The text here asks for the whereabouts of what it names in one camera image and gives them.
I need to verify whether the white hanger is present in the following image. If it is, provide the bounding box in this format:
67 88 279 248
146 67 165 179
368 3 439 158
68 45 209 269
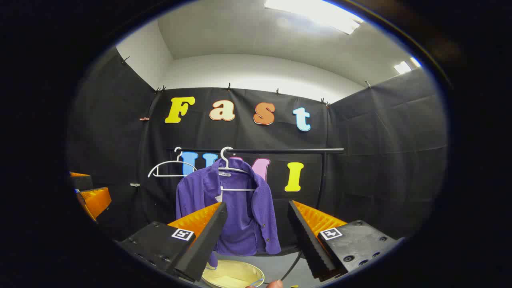
147 146 198 178
219 146 258 192

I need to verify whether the small ceiling light panel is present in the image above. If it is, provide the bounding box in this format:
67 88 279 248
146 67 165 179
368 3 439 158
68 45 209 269
393 57 422 75

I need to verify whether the black backdrop cloth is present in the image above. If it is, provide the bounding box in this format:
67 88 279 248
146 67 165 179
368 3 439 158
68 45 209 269
68 48 448 256

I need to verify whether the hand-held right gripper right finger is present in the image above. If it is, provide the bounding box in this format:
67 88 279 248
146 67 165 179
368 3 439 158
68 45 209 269
288 200 400 282

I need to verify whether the cream round laundry hamper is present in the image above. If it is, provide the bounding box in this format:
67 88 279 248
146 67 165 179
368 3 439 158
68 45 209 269
201 259 265 288

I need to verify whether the purple shirt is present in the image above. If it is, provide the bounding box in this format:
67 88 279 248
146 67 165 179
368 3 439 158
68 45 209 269
175 158 282 268

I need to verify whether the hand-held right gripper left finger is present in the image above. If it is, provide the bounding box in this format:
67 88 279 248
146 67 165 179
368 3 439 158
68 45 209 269
116 201 228 282

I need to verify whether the black clothes rack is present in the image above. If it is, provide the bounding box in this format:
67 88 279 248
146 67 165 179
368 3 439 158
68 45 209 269
166 147 345 282

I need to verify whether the large ceiling light panel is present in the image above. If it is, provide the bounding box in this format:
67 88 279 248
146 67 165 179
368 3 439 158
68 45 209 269
264 0 364 35

